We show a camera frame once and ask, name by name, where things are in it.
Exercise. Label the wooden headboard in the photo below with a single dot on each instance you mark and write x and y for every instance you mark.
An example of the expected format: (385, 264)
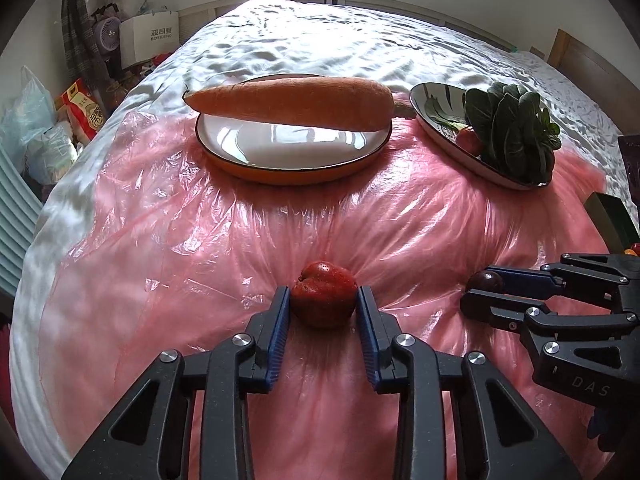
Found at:
(595, 70)

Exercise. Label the red yellow packet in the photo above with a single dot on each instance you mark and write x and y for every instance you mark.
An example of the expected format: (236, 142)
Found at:
(82, 110)

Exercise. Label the carrot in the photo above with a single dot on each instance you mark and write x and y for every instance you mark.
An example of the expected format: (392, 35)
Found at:
(290, 105)

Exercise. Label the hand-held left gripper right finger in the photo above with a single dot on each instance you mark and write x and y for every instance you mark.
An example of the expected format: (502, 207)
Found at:
(367, 340)

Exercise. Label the pink plastic sheet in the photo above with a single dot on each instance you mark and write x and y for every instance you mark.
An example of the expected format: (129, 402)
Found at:
(200, 240)

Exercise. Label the white paper bag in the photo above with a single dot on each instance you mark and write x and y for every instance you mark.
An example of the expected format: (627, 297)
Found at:
(147, 37)

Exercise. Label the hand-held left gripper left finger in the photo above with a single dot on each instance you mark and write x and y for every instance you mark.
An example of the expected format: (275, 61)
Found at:
(277, 340)

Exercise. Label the white dark-rimmed plate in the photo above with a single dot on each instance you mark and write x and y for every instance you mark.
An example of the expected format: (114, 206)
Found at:
(440, 110)

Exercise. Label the orange rimmed plate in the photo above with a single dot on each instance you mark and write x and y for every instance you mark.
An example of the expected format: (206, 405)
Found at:
(280, 155)

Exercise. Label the light blue folding chair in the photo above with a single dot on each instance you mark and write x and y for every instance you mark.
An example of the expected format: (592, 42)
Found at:
(15, 230)

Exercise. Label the clear plastic bag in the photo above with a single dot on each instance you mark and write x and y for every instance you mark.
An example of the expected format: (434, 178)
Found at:
(27, 110)

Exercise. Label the person's right hand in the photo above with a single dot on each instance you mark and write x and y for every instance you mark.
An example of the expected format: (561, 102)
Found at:
(607, 427)

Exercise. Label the plaid scarf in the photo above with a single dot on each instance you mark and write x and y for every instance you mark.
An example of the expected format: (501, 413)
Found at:
(80, 35)

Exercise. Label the small red apple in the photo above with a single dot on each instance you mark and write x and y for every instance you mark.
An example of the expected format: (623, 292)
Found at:
(322, 297)

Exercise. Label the purple fan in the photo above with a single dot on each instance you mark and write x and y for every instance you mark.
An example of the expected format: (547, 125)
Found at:
(106, 34)

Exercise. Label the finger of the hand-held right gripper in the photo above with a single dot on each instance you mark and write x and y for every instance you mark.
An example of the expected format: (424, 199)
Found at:
(500, 310)
(522, 280)

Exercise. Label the green tray box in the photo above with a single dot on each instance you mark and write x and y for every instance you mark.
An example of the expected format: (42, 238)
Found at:
(612, 217)

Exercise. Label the dark plum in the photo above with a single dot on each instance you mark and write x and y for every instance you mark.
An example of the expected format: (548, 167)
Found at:
(487, 280)

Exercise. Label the green bok choy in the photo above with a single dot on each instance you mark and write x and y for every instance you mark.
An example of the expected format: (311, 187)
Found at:
(515, 130)

